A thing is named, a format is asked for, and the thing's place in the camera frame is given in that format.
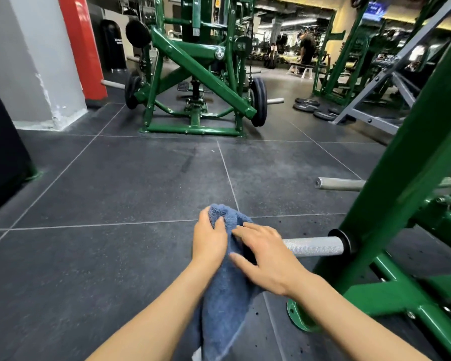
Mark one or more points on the person's left hand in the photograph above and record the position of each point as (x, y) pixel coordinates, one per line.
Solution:
(209, 240)

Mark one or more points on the person's right hand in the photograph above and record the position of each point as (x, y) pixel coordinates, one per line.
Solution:
(274, 259)

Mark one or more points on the person's right middle finger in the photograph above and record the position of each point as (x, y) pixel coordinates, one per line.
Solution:
(257, 226)

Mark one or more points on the person's right thumb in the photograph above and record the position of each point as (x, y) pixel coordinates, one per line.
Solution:
(244, 265)

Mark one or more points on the person's left thumb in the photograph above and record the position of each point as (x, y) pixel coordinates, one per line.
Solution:
(220, 224)

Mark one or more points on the blue terry towel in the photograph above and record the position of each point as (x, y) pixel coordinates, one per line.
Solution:
(225, 308)

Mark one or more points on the person's left forearm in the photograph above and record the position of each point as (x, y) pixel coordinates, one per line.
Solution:
(161, 312)

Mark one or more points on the person's right forearm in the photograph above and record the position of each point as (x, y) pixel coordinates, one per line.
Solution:
(345, 319)

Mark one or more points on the silver knurled plate sleeve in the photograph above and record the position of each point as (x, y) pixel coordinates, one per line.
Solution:
(312, 246)

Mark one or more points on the silver smooth plate sleeve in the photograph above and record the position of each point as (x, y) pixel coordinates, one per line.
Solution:
(340, 184)

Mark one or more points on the black weight plate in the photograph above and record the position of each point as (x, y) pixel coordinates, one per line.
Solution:
(132, 92)
(325, 115)
(304, 107)
(307, 101)
(259, 102)

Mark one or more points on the silver bar sleeve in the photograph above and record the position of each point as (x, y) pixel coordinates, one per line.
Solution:
(112, 84)
(275, 101)

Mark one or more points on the white flat bench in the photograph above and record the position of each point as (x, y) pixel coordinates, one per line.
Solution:
(301, 70)

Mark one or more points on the green plate-loaded leverage machine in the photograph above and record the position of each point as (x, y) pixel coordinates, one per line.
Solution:
(196, 60)

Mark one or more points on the green power rack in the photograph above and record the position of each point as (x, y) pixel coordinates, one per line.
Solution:
(345, 60)

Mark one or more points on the black round roller pad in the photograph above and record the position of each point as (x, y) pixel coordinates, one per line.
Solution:
(137, 33)

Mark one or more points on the black cylindrical bag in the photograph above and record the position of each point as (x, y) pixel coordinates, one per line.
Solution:
(113, 45)

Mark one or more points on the red pillar padding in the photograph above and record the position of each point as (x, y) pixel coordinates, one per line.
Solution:
(82, 45)

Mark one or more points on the black upholstered pad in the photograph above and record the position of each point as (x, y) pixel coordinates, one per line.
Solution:
(3, 154)

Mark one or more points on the green weight machine frame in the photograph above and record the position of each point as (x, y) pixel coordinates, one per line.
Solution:
(398, 191)

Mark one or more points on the grey metal bench frame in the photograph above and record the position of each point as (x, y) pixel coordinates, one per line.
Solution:
(376, 84)

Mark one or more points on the blue wall screen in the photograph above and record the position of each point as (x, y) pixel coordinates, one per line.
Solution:
(374, 11)

